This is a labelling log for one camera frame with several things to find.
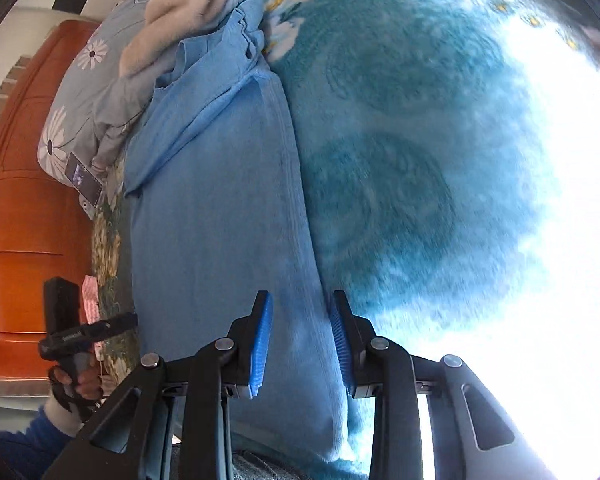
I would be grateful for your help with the person's left hand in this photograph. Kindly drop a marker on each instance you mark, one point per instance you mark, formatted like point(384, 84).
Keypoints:
point(87, 385)

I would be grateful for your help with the light blue shirt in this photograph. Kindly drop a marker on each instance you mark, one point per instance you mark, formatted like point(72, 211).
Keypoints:
point(215, 220)

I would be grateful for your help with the orange wooden headboard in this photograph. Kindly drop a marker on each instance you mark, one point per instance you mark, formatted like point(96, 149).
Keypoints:
point(35, 210)

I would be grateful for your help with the grey daisy print pillow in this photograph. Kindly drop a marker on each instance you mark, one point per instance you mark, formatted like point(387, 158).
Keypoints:
point(90, 90)

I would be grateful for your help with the cream fluffy cloth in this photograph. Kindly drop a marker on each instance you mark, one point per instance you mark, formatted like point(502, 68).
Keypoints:
point(180, 15)

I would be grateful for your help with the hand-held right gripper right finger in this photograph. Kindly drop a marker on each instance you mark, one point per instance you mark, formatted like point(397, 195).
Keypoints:
point(341, 345)

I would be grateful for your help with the pink packet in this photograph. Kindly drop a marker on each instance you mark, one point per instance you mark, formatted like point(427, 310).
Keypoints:
point(91, 297)

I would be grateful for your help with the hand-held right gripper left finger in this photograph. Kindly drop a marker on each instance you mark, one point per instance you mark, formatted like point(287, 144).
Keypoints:
point(261, 345)

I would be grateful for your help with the person's left forearm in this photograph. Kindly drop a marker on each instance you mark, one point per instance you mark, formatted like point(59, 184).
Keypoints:
point(25, 450)

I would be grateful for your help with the smartphone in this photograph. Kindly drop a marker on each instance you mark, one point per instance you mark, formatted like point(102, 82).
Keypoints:
point(84, 179)

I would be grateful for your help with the teal floral blanket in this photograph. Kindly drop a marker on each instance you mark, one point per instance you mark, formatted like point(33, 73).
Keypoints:
point(405, 160)

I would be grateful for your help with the dark floral bedsheet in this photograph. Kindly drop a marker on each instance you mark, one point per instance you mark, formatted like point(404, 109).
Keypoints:
point(111, 260)

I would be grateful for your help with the grey cloth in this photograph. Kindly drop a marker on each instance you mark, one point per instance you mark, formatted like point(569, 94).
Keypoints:
point(260, 467)

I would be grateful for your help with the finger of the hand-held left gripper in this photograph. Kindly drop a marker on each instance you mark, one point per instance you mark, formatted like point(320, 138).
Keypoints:
point(117, 322)

